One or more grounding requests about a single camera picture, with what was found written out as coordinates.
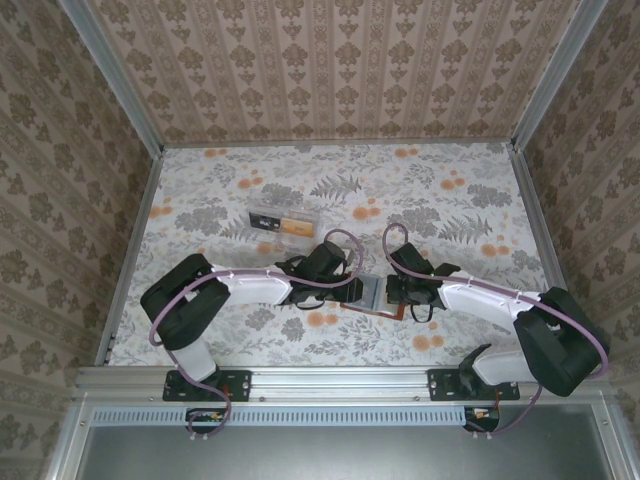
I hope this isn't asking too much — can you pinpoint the black connector box with wires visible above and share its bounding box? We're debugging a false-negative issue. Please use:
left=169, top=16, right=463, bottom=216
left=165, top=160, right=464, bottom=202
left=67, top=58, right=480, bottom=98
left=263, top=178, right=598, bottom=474
left=185, top=407, right=225, bottom=427
left=463, top=406, right=501, bottom=432

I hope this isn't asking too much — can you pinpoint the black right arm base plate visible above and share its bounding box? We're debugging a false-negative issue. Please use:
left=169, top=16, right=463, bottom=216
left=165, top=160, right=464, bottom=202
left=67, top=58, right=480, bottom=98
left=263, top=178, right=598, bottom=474
left=427, top=368, right=521, bottom=402

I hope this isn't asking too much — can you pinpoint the clear plastic box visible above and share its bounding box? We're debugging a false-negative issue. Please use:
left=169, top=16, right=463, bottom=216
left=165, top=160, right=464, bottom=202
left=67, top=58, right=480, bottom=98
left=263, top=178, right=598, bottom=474
left=248, top=192, right=327, bottom=254

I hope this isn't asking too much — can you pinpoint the grey metal panel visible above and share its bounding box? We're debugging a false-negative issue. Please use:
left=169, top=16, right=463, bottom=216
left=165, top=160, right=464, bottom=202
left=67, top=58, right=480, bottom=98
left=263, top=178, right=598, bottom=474
left=74, top=423, right=621, bottom=480

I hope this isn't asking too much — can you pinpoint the short aluminium frame post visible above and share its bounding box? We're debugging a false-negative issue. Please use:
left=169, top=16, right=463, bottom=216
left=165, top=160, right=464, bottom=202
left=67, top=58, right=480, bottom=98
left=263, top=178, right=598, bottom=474
left=592, top=399, right=640, bottom=480
left=43, top=399, right=94, bottom=480

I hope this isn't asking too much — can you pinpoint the black card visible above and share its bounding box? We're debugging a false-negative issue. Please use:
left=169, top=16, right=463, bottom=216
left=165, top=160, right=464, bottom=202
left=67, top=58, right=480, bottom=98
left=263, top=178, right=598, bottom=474
left=249, top=212, right=283, bottom=234

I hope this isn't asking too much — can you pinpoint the thin aluminium table edge rail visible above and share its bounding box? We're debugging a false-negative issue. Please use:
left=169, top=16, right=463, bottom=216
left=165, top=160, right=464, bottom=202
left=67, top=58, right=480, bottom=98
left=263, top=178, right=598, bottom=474
left=160, top=141, right=516, bottom=151
left=509, top=144, right=581, bottom=321
left=94, top=147, right=166, bottom=369

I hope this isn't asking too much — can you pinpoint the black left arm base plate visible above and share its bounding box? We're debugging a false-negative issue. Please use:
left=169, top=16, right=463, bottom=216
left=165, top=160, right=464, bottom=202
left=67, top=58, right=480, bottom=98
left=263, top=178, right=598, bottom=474
left=163, top=368, right=252, bottom=402

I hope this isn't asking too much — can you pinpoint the thin black right gripper cable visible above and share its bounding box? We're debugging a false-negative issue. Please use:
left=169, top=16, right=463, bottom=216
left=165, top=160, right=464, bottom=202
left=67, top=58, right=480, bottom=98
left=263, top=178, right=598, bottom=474
left=408, top=301, right=437, bottom=324

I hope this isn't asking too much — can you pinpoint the floral patterned table cover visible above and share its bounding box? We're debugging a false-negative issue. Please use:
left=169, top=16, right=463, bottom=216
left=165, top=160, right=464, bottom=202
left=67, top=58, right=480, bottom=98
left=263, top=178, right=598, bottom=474
left=107, top=144, right=576, bottom=369

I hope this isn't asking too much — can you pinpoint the wide aluminium base rail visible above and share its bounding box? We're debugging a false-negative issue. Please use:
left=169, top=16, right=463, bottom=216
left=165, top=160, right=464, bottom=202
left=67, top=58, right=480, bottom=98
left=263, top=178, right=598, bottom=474
left=74, top=365, right=616, bottom=405

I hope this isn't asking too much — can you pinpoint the white slotted cable duct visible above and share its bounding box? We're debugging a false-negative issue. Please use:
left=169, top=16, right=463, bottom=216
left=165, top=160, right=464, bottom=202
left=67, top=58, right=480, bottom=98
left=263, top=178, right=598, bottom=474
left=92, top=405, right=504, bottom=427

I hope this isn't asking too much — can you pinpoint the orange card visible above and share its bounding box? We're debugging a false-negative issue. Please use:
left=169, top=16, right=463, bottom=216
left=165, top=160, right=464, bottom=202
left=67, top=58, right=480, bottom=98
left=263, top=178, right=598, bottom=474
left=280, top=218, right=318, bottom=239

